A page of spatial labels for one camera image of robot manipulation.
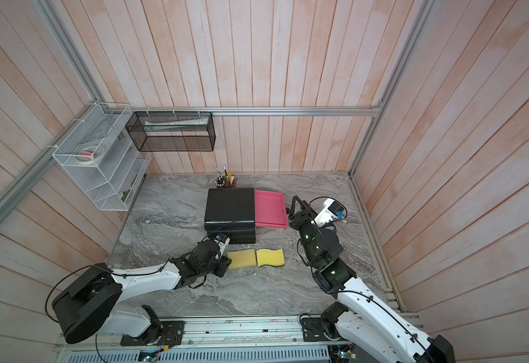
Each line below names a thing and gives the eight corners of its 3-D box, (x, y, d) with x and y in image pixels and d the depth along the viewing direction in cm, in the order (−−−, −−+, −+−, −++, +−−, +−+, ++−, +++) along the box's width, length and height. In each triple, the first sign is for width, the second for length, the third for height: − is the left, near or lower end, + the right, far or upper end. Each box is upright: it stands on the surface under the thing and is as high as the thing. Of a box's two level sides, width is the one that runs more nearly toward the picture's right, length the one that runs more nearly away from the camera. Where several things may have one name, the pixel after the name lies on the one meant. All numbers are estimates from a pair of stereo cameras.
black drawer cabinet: (208, 252, 94) (199, 229, 80) (216, 206, 110) (209, 180, 95) (254, 252, 94) (253, 229, 80) (255, 206, 110) (254, 180, 95)
